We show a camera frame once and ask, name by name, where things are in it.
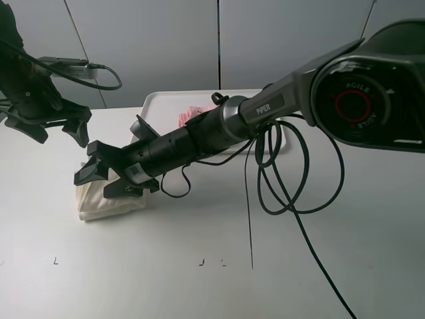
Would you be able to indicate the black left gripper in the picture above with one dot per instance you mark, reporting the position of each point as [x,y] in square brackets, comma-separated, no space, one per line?
[34,105]

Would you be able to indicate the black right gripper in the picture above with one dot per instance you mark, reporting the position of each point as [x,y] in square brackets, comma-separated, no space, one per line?
[103,161]

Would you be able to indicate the cream white embossed towel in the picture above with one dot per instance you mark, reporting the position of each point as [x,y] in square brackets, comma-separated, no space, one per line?
[92,205]

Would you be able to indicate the pink embossed towel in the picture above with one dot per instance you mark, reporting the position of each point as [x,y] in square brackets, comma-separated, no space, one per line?
[193,112]

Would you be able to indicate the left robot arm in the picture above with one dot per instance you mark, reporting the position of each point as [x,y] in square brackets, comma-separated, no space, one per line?
[15,62]

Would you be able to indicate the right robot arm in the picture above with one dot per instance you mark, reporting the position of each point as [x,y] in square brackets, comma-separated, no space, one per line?
[368,94]

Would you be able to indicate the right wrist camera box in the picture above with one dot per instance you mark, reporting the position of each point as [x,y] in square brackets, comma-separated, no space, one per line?
[143,131]

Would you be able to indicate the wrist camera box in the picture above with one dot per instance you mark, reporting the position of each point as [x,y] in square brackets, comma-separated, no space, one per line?
[75,67]
[143,131]

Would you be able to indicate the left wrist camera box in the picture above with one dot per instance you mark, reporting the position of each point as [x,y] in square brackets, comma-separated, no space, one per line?
[75,67]

